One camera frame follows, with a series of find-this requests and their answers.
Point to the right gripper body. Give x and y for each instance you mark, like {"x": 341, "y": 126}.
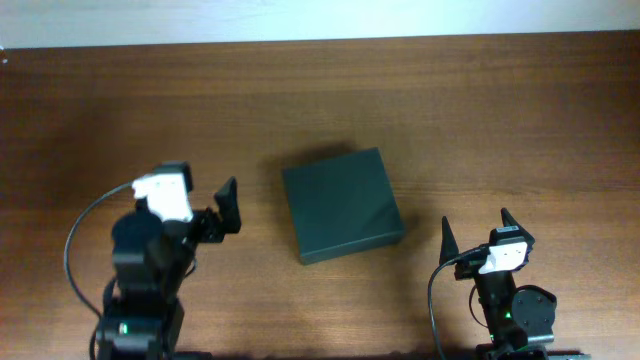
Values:
{"x": 468, "y": 268}

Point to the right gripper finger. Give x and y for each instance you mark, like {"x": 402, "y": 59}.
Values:
{"x": 507, "y": 219}
{"x": 449, "y": 249}

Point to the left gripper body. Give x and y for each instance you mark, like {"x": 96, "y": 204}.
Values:
{"x": 204, "y": 229}

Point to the black box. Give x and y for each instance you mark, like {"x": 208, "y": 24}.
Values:
{"x": 342, "y": 205}

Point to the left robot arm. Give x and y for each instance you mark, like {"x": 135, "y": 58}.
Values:
{"x": 154, "y": 252}

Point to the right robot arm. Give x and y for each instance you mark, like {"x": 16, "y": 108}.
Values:
{"x": 519, "y": 319}

